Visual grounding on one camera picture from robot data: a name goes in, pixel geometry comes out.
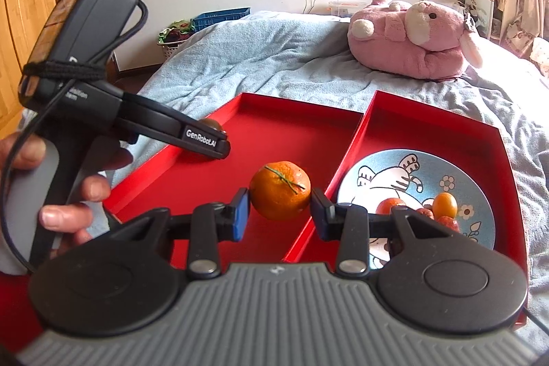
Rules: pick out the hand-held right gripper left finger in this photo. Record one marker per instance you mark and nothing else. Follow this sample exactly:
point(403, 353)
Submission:
point(242, 216)

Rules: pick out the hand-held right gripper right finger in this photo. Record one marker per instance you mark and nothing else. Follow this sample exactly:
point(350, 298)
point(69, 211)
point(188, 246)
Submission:
point(319, 216)

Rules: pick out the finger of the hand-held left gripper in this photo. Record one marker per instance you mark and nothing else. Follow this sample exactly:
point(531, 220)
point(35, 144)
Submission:
point(171, 126)

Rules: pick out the dark brown tomato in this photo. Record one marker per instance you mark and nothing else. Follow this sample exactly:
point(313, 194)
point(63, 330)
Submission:
point(212, 125)

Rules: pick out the mandarin with green stem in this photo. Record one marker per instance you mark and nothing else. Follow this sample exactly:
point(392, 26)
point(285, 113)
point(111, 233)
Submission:
point(280, 190)

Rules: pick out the small orange tomato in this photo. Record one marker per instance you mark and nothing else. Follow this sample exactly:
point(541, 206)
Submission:
point(390, 205)

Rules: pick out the blue floral plate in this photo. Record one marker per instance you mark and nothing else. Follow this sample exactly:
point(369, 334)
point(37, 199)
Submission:
point(386, 173)

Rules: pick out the red fruit tray box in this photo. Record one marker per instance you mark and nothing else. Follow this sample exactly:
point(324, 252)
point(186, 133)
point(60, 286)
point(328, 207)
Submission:
point(278, 126)

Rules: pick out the small red fruit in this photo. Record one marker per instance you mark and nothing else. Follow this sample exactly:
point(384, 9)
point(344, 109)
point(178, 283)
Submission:
point(426, 214)

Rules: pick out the yellow kumquat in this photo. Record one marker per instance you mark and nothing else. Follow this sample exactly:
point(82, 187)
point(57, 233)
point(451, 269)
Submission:
point(444, 205)

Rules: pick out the red-orange fruit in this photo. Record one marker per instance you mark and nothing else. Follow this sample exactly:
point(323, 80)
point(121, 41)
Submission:
point(448, 223)

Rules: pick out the person's left hand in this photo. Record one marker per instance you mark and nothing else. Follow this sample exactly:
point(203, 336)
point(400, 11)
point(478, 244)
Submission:
point(64, 220)

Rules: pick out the white dotted laundry basket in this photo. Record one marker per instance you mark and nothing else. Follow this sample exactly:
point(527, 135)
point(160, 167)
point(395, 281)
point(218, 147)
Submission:
point(171, 48)

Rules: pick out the clothes in basket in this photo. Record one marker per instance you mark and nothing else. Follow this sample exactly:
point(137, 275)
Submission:
point(176, 29)

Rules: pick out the blue plastic crate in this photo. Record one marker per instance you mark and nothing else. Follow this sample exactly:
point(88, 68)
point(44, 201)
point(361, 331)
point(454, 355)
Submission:
point(218, 18)

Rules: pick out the light blue blanket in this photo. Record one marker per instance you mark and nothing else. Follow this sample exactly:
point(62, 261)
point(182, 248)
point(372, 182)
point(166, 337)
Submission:
point(278, 48)

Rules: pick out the red box holding plate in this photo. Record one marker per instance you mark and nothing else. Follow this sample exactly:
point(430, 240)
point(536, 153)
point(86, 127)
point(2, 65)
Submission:
point(429, 126)

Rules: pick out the pink plush toy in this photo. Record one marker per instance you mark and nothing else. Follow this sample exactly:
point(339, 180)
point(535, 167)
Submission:
point(407, 44)

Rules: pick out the clear plastic storage box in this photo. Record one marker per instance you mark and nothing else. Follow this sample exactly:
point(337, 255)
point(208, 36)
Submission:
point(347, 8)

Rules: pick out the floral pillow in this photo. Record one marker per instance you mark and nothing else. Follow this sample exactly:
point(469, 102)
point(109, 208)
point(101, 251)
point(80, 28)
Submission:
point(541, 57)

